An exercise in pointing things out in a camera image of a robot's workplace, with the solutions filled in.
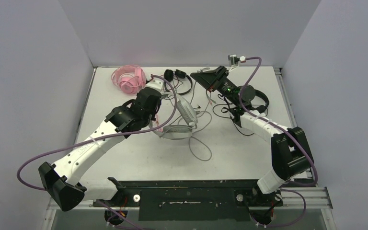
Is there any pink headset with cable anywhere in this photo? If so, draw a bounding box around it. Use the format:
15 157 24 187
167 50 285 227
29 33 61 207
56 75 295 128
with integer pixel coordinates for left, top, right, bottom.
111 65 147 94

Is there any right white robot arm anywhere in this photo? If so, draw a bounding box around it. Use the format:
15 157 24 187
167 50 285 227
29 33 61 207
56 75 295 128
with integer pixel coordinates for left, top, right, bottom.
190 66 313 205

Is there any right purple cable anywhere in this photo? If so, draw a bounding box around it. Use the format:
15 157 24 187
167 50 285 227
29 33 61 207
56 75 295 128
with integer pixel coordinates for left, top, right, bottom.
238 56 319 229

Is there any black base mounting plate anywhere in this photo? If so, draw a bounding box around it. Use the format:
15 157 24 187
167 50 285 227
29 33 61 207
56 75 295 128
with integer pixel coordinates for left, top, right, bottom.
102 180 283 221

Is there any black headset with microphone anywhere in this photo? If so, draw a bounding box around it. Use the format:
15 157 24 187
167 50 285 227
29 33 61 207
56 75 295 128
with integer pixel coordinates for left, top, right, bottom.
206 89 271 137

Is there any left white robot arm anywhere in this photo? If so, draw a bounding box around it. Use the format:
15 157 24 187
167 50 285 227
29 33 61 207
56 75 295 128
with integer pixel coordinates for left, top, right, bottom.
38 87 161 211

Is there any aluminium frame rail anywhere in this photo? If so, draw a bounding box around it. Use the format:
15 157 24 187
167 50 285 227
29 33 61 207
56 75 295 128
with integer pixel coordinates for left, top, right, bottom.
43 187 336 230

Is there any white grey gaming headset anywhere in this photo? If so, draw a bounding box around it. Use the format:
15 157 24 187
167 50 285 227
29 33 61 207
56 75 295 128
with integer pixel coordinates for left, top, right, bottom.
149 80 215 162

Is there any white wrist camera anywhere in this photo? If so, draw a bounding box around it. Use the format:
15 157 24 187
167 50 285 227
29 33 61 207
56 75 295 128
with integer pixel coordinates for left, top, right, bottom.
145 78 164 92
228 55 246 72

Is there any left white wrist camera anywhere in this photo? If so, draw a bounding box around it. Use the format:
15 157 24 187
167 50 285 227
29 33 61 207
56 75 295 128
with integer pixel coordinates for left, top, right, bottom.
145 78 164 92

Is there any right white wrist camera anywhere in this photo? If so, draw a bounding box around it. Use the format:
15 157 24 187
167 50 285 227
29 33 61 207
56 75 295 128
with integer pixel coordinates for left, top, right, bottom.
228 55 246 72

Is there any small black on-ear headphones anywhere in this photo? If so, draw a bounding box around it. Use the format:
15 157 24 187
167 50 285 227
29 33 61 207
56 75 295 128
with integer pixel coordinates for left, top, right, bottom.
163 69 194 96

